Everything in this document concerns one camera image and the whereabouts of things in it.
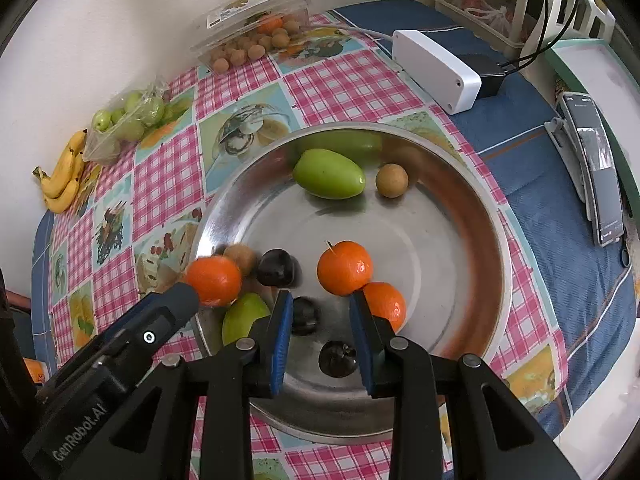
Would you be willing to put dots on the large metal bowl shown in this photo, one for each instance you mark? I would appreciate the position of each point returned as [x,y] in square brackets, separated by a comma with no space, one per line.
[332,209]

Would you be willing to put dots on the small brown longan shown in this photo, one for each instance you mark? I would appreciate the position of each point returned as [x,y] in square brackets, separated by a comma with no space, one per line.
[392,181]

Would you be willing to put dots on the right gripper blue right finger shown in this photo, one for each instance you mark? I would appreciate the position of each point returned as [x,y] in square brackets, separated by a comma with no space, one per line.
[492,434]

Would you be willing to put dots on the brown longan fruit large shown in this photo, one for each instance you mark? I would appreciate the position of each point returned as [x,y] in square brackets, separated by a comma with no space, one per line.
[243,256]

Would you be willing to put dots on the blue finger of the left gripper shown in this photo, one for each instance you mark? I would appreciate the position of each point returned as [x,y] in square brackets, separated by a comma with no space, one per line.
[147,320]
[92,386]

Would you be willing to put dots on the white shelf unit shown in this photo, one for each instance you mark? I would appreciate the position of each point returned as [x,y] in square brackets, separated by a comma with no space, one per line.
[516,27]

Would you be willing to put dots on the dark plum pair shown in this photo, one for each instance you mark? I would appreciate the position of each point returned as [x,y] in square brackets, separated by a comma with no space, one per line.
[306,316]
[276,268]

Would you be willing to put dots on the clear plastic longan box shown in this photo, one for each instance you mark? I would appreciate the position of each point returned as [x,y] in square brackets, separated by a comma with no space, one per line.
[229,21]

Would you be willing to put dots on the clear bag of green fruits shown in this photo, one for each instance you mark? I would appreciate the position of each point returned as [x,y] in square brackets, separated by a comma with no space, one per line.
[134,116]

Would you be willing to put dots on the black power adapter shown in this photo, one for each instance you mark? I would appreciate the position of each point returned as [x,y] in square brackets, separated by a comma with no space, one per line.
[491,73]

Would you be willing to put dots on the large green mango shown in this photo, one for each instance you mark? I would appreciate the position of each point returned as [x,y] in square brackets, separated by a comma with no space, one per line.
[240,317]

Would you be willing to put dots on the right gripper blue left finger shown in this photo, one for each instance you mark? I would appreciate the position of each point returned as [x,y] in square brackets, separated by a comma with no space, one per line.
[151,435]

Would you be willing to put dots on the green framed white board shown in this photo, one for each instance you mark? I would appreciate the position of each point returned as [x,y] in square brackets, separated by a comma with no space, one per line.
[591,66]

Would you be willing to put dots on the dark plum front pair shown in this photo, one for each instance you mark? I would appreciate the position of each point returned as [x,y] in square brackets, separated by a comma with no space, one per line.
[306,316]

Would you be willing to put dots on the dark plum with stem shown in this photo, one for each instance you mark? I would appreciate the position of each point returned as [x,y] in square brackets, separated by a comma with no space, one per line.
[338,359]

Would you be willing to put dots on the pink checkered tablecloth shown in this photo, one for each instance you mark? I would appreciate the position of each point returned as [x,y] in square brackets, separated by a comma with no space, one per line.
[132,229]

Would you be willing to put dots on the orange mandarin with stem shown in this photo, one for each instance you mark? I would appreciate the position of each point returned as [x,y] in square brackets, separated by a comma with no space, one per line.
[344,267]

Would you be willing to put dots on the white plastic box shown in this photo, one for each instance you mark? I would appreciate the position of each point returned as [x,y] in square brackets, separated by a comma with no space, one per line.
[452,83]

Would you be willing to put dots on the small green mango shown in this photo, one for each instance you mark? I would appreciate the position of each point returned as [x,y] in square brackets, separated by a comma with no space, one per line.
[328,174]

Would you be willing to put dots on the dark plum back pair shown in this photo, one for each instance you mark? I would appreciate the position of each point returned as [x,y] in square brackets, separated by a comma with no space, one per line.
[276,268]

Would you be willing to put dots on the banana bunch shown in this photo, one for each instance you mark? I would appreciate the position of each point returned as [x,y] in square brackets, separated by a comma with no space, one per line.
[61,187]

